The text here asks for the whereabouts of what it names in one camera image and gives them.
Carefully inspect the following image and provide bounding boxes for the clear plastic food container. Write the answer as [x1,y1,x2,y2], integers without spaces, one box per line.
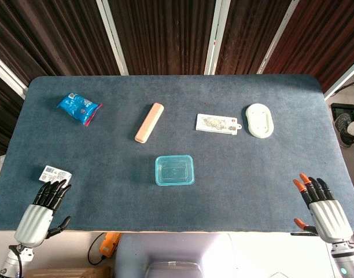
[156,155,194,186]

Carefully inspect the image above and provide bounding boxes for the long pink plastic case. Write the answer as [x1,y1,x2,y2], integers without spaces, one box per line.
[134,102,165,144]

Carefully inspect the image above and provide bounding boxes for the blue felt table mat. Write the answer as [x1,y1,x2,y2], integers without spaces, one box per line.
[0,74,354,234]

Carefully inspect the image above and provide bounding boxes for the grey robot torso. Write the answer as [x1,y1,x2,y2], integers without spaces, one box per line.
[114,232,334,278]

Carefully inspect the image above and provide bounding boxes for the white frame post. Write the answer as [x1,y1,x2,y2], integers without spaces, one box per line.
[204,0,231,76]
[95,0,130,76]
[323,56,354,101]
[257,0,301,75]
[0,50,29,100]

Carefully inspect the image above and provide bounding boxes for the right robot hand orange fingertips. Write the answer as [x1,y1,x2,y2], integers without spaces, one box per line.
[292,173,354,244]

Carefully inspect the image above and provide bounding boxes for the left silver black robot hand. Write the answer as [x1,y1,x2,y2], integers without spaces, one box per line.
[13,178,72,249]

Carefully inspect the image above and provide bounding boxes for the clear teal plastic container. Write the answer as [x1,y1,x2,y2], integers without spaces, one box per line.
[154,153,196,186]

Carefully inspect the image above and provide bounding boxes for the blue snack bag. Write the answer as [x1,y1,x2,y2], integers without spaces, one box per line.
[56,92,104,127]

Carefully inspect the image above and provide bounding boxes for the white oval plastic base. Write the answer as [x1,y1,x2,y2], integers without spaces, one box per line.
[245,103,275,140]

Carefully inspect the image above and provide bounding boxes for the black plastic tray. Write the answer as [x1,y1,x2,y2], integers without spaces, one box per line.
[330,103,354,128]

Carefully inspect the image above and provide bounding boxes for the grey sneaker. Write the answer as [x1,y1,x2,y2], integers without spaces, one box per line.
[334,113,354,149]

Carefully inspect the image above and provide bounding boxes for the white printed card package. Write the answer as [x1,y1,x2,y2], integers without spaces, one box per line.
[196,113,242,137]

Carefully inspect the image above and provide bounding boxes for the thin black floor cable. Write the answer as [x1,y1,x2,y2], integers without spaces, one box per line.
[87,232,109,266]

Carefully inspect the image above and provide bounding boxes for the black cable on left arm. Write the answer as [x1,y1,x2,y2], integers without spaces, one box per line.
[8,244,24,278]

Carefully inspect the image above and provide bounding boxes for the orange tool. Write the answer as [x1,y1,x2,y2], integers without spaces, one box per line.
[99,232,121,257]

